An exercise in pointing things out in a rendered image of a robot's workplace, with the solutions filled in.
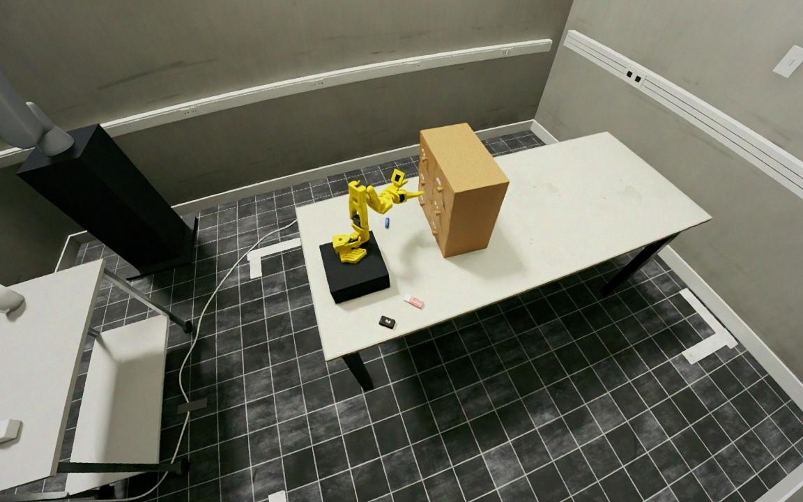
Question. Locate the red and white eraser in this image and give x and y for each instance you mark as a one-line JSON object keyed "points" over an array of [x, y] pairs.
{"points": [[413, 301]]}

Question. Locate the brown wooden chest of drawers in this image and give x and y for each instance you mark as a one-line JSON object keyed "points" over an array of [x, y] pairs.
{"points": [[478, 183]]}

